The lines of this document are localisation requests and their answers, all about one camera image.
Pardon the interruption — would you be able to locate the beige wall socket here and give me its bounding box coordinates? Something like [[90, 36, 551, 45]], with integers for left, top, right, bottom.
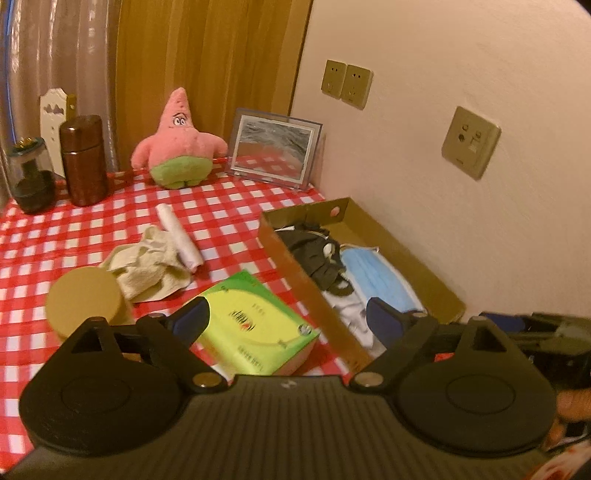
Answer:
[[341, 65, 374, 111], [321, 59, 348, 99]]

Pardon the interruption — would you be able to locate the person's right hand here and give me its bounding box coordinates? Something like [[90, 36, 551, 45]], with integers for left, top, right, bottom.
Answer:
[[553, 388, 591, 455]]

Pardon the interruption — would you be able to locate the sheer curtain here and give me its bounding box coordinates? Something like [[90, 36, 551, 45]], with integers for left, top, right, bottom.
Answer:
[[0, 0, 122, 200]]

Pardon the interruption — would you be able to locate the brown cylindrical canister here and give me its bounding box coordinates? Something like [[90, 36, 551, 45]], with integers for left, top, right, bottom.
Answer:
[[58, 114, 111, 208]]

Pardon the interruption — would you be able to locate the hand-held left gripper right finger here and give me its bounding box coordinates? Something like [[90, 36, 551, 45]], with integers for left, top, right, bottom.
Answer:
[[353, 296, 530, 394]]

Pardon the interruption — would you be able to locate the red checkered tablecloth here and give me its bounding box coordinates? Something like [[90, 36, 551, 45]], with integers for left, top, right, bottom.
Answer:
[[0, 154, 371, 462]]

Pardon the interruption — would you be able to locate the round tan container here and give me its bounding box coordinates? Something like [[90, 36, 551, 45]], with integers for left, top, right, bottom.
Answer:
[[45, 267, 135, 345]]

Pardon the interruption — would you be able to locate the white rolled cloth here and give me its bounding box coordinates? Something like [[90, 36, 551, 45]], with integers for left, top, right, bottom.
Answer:
[[154, 203, 204, 273]]

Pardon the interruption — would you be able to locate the brown cardboard box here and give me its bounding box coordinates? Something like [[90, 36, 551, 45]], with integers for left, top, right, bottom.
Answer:
[[257, 196, 467, 376]]

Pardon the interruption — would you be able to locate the pink starfish plush toy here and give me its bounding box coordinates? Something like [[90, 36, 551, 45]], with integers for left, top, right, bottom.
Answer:
[[130, 88, 230, 190]]

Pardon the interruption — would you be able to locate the wooden panel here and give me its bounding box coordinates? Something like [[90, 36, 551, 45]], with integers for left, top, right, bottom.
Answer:
[[113, 0, 315, 175]]

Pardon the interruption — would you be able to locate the blue face mask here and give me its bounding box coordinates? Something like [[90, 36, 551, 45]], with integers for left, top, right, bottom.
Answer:
[[341, 246, 426, 315]]

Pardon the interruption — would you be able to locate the large beige wall plate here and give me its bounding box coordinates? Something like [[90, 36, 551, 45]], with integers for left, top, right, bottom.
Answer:
[[441, 106, 502, 181]]

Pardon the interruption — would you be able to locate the green tissue box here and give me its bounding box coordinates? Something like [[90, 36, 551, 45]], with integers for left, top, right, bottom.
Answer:
[[182, 270, 321, 377]]

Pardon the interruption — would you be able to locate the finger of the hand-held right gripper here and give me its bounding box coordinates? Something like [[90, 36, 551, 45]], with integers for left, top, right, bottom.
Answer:
[[479, 311, 591, 358]]

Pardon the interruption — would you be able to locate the white wooden holder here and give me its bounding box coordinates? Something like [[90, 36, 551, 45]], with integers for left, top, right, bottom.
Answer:
[[39, 88, 77, 179]]

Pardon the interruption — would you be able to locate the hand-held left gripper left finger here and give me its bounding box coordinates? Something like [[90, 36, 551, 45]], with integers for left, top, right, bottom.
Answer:
[[67, 296, 230, 394]]

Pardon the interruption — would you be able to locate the clear picture frame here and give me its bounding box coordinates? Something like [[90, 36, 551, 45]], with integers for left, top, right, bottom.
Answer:
[[224, 107, 324, 190]]

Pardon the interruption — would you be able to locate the white cloth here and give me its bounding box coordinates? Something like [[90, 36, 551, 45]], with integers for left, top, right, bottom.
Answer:
[[322, 290, 389, 360], [154, 203, 204, 273]]

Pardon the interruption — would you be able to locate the beige towel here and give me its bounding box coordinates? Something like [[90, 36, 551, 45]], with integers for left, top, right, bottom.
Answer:
[[99, 224, 193, 304]]

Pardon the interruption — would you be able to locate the glass jar with dark contents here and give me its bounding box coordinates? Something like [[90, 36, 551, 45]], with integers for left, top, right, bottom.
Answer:
[[5, 136, 57, 215]]

